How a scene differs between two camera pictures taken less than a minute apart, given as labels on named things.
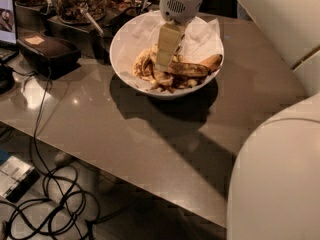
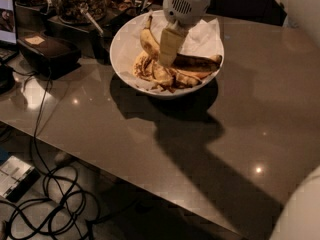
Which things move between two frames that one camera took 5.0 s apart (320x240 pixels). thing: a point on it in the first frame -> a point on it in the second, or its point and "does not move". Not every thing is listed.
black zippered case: [51, 57] does not move
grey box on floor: [16, 178] does not move
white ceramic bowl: [198, 60] does not move
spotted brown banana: [177, 68] -> [149, 42]
